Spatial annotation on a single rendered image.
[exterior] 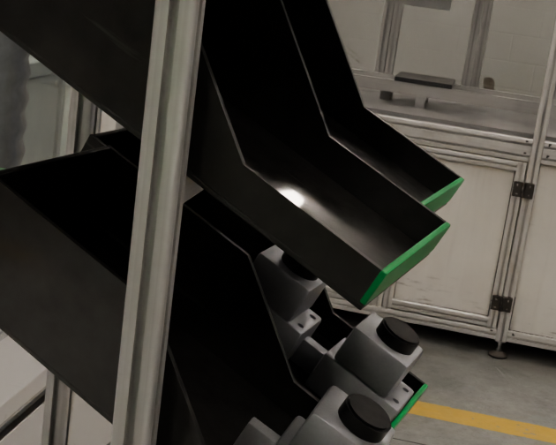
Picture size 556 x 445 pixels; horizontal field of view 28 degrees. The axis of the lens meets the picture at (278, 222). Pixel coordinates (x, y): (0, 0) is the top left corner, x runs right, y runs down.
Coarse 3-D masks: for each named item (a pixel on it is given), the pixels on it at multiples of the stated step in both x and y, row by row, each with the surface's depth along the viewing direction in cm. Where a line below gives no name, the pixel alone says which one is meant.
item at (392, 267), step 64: (0, 0) 59; (64, 0) 57; (128, 0) 56; (256, 0) 67; (64, 64) 58; (128, 64) 57; (256, 64) 68; (128, 128) 57; (192, 128) 56; (256, 128) 67; (320, 128) 67; (256, 192) 55; (320, 192) 64; (384, 192) 66; (320, 256) 54; (384, 256) 61
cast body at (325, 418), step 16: (320, 400) 63; (336, 400) 63; (352, 400) 62; (368, 400) 63; (320, 416) 61; (336, 416) 62; (352, 416) 61; (368, 416) 61; (384, 416) 62; (256, 432) 64; (272, 432) 64; (288, 432) 63; (304, 432) 61; (320, 432) 61; (336, 432) 60; (352, 432) 61; (368, 432) 61; (384, 432) 61
